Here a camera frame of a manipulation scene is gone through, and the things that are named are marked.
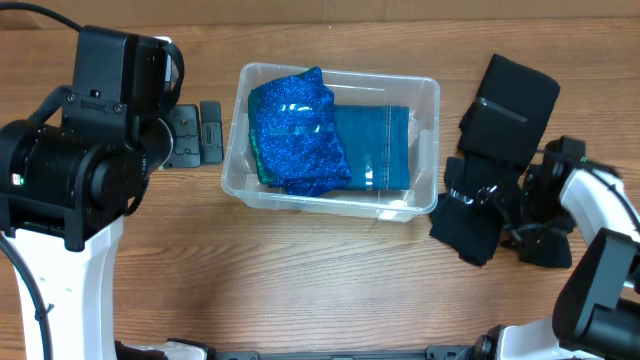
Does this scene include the long black garment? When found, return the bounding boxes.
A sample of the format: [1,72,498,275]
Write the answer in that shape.
[430,154,523,267]

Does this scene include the blue sequin fabric bundle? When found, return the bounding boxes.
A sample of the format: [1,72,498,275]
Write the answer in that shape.
[248,67,352,197]

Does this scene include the blue denim jeans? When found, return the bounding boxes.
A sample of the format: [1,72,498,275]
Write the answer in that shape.
[334,105,410,190]

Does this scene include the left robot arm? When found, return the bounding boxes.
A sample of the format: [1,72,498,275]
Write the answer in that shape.
[1,85,216,359]

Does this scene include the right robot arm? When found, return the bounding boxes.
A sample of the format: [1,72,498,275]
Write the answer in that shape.
[466,136,639,359]

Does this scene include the small black garment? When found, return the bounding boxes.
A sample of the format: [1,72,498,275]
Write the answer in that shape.
[499,162,576,270]

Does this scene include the large folded black garment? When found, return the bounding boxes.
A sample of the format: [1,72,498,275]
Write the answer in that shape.
[458,54,560,168]

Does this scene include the clear plastic storage bin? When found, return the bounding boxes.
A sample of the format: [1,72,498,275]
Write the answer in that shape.
[221,63,441,222]

